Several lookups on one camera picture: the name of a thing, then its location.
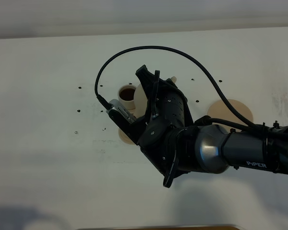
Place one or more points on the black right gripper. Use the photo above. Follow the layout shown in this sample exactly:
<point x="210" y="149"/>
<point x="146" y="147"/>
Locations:
<point x="169" y="137"/>

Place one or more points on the beige teapot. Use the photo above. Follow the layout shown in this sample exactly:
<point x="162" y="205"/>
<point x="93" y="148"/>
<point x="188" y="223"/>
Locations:
<point x="140" y="101"/>

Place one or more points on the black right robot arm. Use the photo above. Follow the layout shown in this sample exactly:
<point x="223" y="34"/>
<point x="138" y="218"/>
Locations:
<point x="221" y="144"/>

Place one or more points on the beige teapot saucer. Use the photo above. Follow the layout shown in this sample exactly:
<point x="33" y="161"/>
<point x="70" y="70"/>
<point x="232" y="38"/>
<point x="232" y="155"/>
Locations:
<point x="219" y="110"/>

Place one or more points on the beige far cup saucer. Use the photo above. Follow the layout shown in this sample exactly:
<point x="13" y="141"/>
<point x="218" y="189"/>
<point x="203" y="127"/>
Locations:
<point x="132" y="111"/>

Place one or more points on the beige cup saucer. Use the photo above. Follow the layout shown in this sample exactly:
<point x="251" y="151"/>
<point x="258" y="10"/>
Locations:
<point x="132" y="111"/>
<point x="125" y="138"/>

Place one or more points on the beige near cup saucer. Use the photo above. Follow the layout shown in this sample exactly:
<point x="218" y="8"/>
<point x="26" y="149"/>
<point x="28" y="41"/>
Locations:
<point x="125" y="138"/>

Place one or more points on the beige far teacup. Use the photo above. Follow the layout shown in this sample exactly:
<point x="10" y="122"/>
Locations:
<point x="126" y="96"/>

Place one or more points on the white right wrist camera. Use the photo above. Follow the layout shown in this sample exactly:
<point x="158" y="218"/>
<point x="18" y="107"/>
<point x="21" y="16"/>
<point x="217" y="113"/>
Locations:
<point x="132" y="127"/>

